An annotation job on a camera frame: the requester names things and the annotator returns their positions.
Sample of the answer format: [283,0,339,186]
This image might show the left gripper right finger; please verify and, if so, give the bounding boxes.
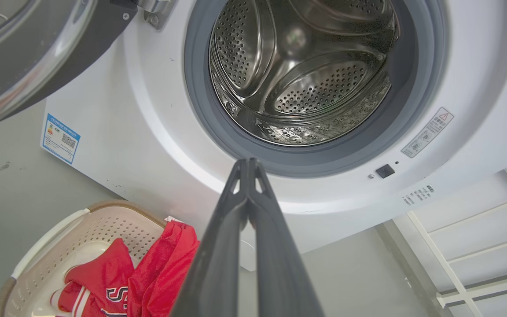
[248,158,324,317]

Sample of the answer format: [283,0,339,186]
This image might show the red shorts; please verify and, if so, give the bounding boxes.
[126,220,200,317]

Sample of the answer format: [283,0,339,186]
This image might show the white front-load washing machine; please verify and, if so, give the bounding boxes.
[40,0,507,271]

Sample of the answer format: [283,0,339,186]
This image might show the grey warning label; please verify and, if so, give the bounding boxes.
[401,107,454,158]

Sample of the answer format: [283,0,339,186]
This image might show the cream perforated laundry basket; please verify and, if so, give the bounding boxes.
[0,200,170,317]

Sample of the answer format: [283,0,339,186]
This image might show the blue energy label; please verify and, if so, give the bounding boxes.
[40,113,81,165]

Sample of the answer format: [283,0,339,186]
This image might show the grey rubber door gasket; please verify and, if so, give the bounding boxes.
[184,0,450,178]

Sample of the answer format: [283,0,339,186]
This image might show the white metal rack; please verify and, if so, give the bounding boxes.
[377,154,507,317]

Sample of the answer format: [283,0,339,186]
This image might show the stainless steel washing machine drum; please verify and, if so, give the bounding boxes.
[209,0,399,147]

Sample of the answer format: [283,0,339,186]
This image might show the washing machine door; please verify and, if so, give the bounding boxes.
[0,0,138,135]

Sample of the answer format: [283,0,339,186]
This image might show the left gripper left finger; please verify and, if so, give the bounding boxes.
[170,158,250,317]

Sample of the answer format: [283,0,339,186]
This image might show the chrome door hinge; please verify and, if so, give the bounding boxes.
[132,0,177,30]

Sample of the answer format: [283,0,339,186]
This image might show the red basketball jersey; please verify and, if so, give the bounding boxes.
[51,238,136,317]

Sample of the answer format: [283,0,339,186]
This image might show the white text sticker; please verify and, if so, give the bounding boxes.
[401,184,435,206]

